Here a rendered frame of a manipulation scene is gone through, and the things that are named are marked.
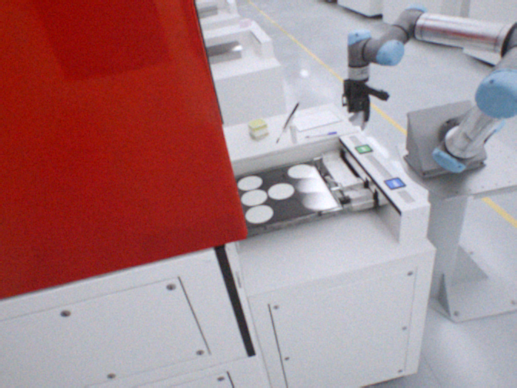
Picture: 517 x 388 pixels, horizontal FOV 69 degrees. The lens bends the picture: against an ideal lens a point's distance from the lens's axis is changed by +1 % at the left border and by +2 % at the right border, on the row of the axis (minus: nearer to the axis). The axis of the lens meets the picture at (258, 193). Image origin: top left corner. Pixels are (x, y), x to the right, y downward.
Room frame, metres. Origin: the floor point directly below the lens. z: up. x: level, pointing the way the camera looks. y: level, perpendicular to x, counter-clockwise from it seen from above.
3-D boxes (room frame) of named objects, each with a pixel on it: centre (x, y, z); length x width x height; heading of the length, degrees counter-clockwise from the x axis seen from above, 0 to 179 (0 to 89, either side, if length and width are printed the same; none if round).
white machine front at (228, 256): (0.98, 0.12, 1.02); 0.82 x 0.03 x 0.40; 4
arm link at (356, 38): (1.27, -0.43, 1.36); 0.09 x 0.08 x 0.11; 28
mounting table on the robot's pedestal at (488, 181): (1.27, -0.85, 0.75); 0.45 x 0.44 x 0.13; 91
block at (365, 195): (1.07, -0.36, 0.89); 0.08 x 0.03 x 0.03; 94
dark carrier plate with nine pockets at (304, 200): (1.19, -0.09, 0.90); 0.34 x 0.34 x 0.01; 4
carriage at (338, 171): (1.23, -0.35, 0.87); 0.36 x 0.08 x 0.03; 4
